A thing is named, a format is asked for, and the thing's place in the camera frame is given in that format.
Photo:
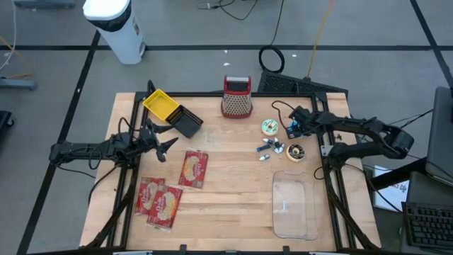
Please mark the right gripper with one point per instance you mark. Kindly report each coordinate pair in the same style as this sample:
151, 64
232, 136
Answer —
309, 124

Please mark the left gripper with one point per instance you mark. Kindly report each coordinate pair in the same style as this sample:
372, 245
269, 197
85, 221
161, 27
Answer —
145, 141

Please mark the small black white-capped tube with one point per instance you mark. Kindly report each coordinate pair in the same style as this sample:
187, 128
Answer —
268, 141
280, 148
276, 141
264, 157

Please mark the black print tape roll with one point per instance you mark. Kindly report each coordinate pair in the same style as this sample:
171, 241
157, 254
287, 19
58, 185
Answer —
290, 153

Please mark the green print tape roll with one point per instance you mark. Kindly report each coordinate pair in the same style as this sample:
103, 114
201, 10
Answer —
264, 124

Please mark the red popcorn bag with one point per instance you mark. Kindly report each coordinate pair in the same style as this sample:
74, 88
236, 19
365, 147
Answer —
147, 193
193, 169
164, 207

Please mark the clear plastic tray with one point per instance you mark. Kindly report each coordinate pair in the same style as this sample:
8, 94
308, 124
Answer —
293, 205

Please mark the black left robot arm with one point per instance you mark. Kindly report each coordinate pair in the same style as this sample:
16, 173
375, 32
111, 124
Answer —
81, 148

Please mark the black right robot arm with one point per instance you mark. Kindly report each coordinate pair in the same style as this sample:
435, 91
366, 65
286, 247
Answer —
371, 129

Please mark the black plastic basket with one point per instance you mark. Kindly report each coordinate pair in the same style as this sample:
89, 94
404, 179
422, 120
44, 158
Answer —
187, 124

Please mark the yellow plastic basket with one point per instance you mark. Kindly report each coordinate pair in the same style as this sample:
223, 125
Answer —
159, 104

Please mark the black perforated panel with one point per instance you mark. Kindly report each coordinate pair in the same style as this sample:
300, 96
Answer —
283, 83

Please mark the red metal box grater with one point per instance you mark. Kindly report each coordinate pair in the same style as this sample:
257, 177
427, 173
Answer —
236, 104

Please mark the black metal bar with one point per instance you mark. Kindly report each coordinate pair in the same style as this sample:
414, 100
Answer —
396, 175

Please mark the white cylindrical air purifier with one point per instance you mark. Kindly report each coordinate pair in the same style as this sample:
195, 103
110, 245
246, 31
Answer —
117, 32

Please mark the white paper sheet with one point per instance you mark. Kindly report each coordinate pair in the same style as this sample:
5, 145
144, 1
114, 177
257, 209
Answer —
393, 195

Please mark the grey laptop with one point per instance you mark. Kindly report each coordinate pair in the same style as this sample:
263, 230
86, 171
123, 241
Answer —
440, 141

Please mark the grey floor base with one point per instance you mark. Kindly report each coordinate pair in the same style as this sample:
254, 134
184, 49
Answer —
42, 3
17, 84

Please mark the black chair part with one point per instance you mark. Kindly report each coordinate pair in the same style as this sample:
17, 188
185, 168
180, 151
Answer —
5, 122

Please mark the black keyboard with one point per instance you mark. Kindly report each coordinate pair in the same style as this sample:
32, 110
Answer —
428, 223

